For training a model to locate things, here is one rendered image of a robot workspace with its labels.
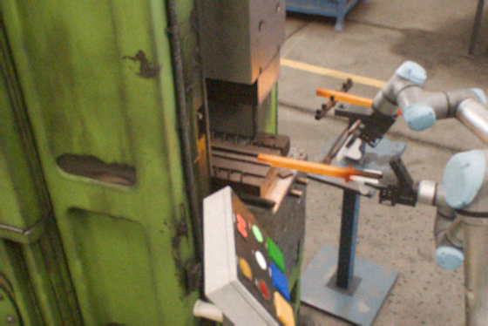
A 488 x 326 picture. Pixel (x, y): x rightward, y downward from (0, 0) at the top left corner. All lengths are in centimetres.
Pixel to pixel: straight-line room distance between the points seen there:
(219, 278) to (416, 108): 69
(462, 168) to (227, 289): 56
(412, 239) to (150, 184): 190
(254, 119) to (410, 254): 130
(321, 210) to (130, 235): 167
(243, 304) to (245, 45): 69
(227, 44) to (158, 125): 30
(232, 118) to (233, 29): 70
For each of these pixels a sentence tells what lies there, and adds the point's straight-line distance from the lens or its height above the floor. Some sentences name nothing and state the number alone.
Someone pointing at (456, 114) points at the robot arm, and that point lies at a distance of 170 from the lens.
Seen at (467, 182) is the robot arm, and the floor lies 139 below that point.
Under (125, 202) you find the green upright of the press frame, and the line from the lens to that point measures 178.
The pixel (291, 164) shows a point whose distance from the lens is 199.
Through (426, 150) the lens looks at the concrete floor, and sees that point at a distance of 400.
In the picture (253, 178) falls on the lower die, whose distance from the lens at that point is 198.
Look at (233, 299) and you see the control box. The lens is 137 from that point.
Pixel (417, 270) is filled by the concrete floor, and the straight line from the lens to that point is 313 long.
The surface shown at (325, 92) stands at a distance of 242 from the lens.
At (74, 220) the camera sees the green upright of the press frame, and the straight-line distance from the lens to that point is 200.
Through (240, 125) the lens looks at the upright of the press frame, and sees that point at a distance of 229.
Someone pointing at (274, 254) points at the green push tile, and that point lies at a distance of 163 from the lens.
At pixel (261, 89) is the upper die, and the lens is 179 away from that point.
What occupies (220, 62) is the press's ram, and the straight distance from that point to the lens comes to 171.
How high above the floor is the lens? 214
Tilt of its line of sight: 35 degrees down
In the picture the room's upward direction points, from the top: 2 degrees counter-clockwise
